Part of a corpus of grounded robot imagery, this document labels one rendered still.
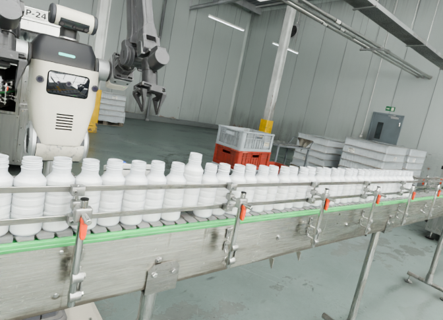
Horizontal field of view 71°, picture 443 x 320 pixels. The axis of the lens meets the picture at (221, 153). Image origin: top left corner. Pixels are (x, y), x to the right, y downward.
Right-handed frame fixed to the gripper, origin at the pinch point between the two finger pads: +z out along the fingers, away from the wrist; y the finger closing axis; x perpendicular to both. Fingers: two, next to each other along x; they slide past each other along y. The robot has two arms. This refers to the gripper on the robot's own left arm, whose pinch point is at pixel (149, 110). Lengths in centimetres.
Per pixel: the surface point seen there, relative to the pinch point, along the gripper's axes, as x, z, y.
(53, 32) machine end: 280, -176, 55
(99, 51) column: 613, -355, 267
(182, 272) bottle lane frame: -18, 54, -2
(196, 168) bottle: -26.9, 24.4, -2.7
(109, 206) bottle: -20.7, 34.1, -25.9
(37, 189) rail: -22, 30, -42
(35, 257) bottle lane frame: -18, 44, -41
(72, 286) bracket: -22, 50, -35
